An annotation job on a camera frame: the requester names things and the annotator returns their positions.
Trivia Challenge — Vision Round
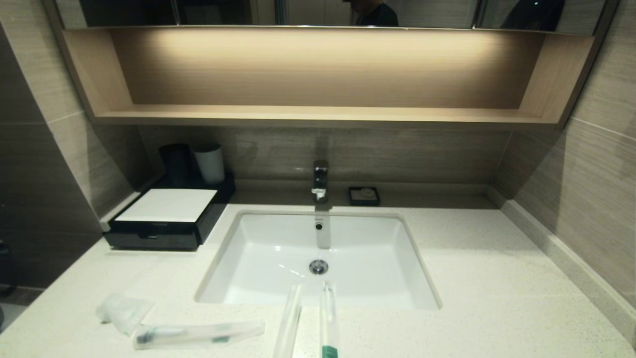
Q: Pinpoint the black cup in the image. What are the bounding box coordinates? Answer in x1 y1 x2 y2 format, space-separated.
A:
159 143 193 187

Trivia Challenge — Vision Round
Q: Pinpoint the black plastic tray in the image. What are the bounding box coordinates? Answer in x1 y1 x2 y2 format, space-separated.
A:
107 230 200 251

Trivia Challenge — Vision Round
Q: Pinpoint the long packet with green end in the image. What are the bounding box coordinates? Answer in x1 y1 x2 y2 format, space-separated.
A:
318 280 341 358

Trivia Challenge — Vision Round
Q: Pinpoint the black amenity drawer box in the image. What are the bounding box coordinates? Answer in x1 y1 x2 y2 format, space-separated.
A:
103 172 237 251

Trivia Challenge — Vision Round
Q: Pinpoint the chrome faucet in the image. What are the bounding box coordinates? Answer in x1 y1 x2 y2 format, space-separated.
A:
311 160 329 203

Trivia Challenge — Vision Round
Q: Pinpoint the mirror cabinet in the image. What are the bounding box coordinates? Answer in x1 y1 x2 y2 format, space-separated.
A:
42 0 622 35

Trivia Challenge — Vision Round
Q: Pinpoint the white cup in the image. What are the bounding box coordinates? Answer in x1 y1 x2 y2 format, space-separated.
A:
193 143 226 185

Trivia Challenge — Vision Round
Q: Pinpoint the white shower cap packet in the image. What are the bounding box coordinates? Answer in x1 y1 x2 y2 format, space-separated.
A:
95 293 156 337

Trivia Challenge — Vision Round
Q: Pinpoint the white panel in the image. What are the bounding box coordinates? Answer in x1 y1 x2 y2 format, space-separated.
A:
114 188 218 223

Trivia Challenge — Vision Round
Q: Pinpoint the black soap dish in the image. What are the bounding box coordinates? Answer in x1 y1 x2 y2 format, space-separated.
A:
348 186 381 206

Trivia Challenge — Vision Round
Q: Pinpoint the long clear plastic packet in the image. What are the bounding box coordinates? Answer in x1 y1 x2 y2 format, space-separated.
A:
272 281 304 358

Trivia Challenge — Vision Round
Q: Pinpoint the wooden wall shelf niche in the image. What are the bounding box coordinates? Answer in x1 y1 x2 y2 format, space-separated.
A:
60 26 597 127

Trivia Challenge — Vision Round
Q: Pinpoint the white sink basin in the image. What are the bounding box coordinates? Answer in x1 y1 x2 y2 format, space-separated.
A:
194 209 443 311

